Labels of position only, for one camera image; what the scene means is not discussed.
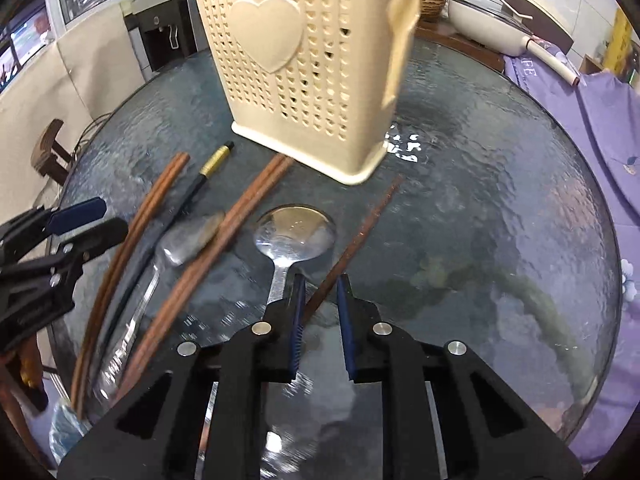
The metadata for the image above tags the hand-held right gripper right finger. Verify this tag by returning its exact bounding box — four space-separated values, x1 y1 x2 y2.
336 274 585 480

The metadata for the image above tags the black chopstick with gold band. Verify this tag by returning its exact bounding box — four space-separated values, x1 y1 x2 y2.
102 142 236 361

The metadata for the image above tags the cream plastic utensil basket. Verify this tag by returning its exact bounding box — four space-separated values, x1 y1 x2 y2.
186 0 423 186

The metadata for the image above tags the white rice paddle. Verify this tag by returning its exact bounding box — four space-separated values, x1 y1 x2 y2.
487 0 532 20

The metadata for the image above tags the round metal spoon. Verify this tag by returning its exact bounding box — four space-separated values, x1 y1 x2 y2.
254 205 336 308

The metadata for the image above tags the brown wooden leg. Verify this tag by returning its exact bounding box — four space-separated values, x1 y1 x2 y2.
17 335 48 411

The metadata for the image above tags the brown wooden chair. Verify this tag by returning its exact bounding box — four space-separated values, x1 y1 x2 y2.
30 119 73 186

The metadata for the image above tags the long wooden spatula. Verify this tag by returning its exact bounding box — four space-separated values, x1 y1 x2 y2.
111 155 287 401

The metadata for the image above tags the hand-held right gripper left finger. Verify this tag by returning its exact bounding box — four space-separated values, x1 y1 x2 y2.
56 274 307 480

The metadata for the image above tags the white pan with handle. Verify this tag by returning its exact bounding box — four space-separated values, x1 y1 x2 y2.
447 0 581 86

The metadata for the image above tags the beige cloth cover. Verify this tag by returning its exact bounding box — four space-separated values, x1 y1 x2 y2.
0 7 147 221

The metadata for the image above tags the dark wooden counter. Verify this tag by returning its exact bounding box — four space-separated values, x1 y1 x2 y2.
415 22 506 73

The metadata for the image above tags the yellow patterned roll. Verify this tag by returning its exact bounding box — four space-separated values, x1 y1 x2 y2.
607 7 633 81

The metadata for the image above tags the oval metal spoon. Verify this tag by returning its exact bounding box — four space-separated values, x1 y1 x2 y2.
92 211 227 403

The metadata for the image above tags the wicker wash basin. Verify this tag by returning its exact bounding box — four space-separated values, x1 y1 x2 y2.
417 0 451 23

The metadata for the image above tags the water dispenser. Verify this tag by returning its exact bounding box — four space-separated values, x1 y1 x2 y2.
121 0 203 73

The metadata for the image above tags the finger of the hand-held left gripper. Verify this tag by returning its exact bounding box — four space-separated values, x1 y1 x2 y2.
0 218 129 356
0 198 107 257

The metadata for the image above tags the purple floral cloth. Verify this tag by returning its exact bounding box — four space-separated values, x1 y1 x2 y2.
502 45 640 461

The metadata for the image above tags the cream and brown rice cooker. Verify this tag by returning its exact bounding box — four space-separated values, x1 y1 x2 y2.
502 0 573 55

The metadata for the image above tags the dark reddish wooden chopstick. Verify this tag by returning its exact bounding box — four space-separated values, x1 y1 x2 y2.
302 176 405 323

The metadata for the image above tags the black cable bundle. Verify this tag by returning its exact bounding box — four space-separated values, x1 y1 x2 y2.
70 112 117 161

